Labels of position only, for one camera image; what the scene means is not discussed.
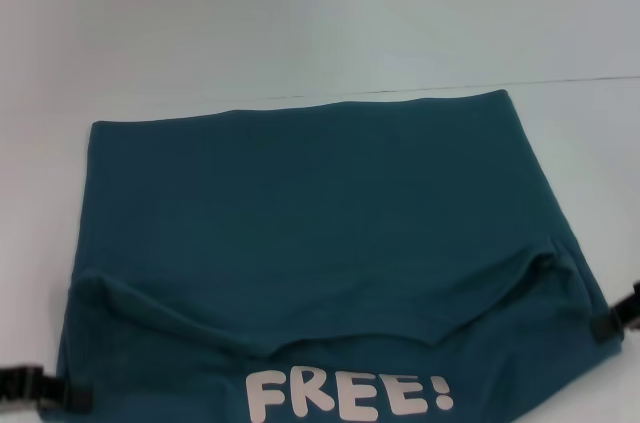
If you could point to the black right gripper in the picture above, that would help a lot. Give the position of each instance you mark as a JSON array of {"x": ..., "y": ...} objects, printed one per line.
[{"x": 629, "y": 308}]

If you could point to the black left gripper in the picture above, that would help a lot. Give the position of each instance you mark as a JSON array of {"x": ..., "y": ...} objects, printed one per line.
[{"x": 20, "y": 383}]

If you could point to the blue t-shirt with white print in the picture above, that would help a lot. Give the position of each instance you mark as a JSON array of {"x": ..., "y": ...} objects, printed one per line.
[{"x": 320, "y": 223}]

